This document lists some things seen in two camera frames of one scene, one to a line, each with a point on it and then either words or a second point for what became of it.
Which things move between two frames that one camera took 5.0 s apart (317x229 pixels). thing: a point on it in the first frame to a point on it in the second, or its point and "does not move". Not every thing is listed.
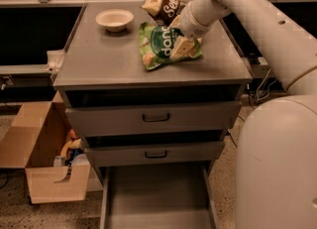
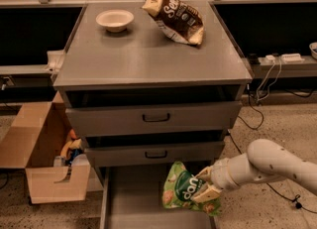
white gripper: [190, 25] to [219, 173]
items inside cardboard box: [72, 153] does not move
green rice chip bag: [157, 43] to [179, 185]
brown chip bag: [162, 6] does not move
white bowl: [115, 20] does not move
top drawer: [154, 118] does not move
